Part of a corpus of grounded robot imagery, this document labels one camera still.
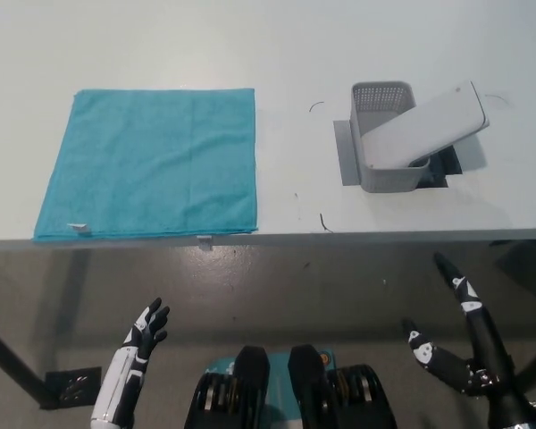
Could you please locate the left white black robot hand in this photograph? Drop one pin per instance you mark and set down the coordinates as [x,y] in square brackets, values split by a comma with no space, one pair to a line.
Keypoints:
[125,371]

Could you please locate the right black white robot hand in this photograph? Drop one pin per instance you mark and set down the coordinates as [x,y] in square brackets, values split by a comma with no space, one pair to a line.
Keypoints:
[484,344]

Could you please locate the white grey calculator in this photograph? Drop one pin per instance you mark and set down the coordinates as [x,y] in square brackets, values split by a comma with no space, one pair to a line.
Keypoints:
[424,129]

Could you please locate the black table foot plate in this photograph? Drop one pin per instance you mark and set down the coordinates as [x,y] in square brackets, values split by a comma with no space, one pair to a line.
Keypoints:
[73,386]

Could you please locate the white cloth label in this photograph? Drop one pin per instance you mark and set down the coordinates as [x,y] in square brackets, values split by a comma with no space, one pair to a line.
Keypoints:
[79,228]

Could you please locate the white barcode sticker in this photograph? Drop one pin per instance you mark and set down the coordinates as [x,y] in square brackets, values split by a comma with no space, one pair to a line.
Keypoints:
[204,241]

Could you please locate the teal microfibre cloth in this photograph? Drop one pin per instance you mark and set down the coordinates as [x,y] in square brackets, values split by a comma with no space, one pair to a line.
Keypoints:
[147,165]

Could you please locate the small grey perforated plastic basket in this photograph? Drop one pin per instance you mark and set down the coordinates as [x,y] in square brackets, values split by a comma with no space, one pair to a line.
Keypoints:
[375,98]

